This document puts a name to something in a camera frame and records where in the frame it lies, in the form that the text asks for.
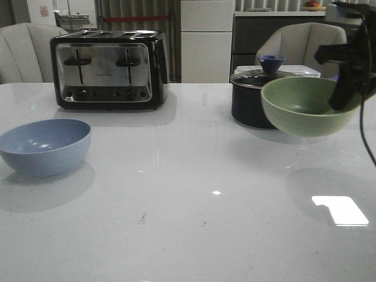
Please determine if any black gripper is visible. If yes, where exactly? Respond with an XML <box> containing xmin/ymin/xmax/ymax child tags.
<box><xmin>314</xmin><ymin>2</ymin><xmax>375</xmax><ymax>110</ymax></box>

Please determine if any light green bowl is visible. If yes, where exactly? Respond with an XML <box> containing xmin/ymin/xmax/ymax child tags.
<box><xmin>261</xmin><ymin>76</ymin><xmax>361</xmax><ymax>137</ymax></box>

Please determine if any light blue bowl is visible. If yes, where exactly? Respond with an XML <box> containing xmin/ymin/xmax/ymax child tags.
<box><xmin>1</xmin><ymin>119</ymin><xmax>91</xmax><ymax>177</ymax></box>

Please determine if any clear plastic container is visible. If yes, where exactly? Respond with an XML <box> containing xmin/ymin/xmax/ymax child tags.
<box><xmin>234</xmin><ymin>65</ymin><xmax>321</xmax><ymax>78</ymax></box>

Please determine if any beige chair right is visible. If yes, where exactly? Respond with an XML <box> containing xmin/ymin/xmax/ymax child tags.
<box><xmin>255</xmin><ymin>22</ymin><xmax>347</xmax><ymax>78</ymax></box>

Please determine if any beige chair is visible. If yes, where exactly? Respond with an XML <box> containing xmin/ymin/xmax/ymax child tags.
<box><xmin>255</xmin><ymin>22</ymin><xmax>347</xmax><ymax>78</ymax></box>
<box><xmin>1</xmin><ymin>23</ymin><xmax>67</xmax><ymax>84</ymax></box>

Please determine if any fruit plate on counter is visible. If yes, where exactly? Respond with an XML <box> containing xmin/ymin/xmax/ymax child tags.
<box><xmin>303</xmin><ymin>0</ymin><xmax>326</xmax><ymax>12</ymax></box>

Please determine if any glass pot lid blue knob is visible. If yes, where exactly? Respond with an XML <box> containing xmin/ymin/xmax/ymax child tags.
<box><xmin>230</xmin><ymin>55</ymin><xmax>296</xmax><ymax>89</ymax></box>

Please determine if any dark counter cabinet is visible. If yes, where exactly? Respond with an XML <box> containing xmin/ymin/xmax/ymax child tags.
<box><xmin>230</xmin><ymin>12</ymin><xmax>325</xmax><ymax>73</ymax></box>

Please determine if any dark blue saucepan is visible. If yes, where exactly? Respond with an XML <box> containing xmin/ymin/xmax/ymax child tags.
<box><xmin>231</xmin><ymin>84</ymin><xmax>276</xmax><ymax>129</ymax></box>

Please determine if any white refrigerator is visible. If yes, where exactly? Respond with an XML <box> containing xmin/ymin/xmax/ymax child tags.
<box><xmin>180</xmin><ymin>1</ymin><xmax>235</xmax><ymax>83</ymax></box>

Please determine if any black and silver toaster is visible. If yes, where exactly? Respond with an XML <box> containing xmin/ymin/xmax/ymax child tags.
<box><xmin>50</xmin><ymin>30</ymin><xmax>169</xmax><ymax>110</ymax></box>

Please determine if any beige chair left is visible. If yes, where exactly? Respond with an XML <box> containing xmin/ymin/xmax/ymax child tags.
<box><xmin>1</xmin><ymin>23</ymin><xmax>67</xmax><ymax>84</ymax></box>

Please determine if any black cable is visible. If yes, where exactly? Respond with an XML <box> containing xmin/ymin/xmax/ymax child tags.
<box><xmin>358</xmin><ymin>14</ymin><xmax>376</xmax><ymax>167</ymax></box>

